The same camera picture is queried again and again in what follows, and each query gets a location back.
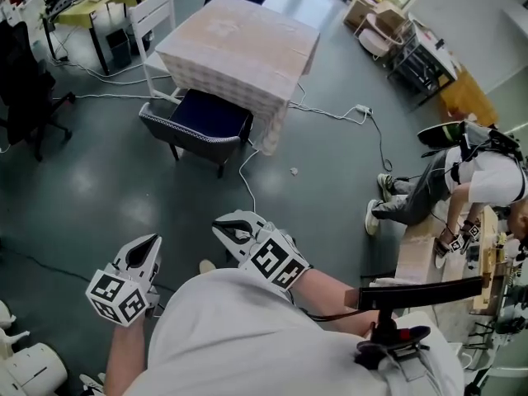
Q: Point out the yellow wooden board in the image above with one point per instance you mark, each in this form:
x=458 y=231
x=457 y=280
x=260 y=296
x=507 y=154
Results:
x=470 y=97

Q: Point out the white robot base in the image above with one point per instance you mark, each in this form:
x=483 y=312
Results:
x=29 y=369

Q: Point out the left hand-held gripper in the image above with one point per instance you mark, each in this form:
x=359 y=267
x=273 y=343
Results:
x=117 y=297

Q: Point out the brown cardboard box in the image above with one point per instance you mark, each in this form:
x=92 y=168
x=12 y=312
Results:
x=385 y=17

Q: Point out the person's white shirt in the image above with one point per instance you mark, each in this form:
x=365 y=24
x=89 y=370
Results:
x=255 y=336

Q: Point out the white wooden chair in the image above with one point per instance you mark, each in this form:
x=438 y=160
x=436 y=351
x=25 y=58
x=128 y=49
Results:
x=150 y=8

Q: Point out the white power strip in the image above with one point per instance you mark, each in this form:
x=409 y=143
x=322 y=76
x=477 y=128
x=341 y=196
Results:
x=364 y=109

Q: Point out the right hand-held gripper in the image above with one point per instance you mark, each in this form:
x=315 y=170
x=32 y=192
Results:
x=276 y=260

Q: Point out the person's shoe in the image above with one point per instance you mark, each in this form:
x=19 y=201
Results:
x=206 y=266

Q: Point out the black waste bin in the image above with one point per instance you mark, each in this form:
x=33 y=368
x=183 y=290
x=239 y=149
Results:
x=119 y=48

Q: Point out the black chest camera mount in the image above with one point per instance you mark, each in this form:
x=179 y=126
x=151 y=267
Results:
x=392 y=328

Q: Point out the grey upholstered chair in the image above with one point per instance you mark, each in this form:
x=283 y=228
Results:
x=204 y=114

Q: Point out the table with checked cloth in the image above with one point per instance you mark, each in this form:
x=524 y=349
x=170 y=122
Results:
x=239 y=35

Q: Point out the crumpled paper scrap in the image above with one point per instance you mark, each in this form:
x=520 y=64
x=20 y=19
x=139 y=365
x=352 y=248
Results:
x=294 y=171

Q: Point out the person's left forearm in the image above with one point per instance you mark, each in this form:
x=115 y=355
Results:
x=123 y=357

